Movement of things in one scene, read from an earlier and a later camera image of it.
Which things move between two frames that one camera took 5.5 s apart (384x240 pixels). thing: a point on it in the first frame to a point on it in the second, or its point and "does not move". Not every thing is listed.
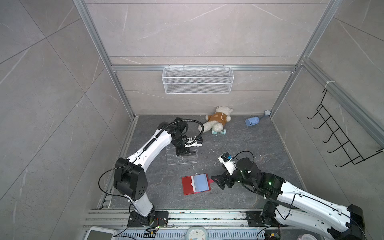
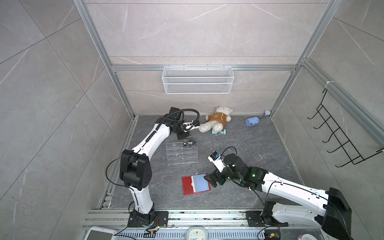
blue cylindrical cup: x=252 y=121 does not move
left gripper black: x=185 y=150 to x=181 y=136
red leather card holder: x=196 y=184 does not move
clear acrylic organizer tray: x=174 y=159 does not move
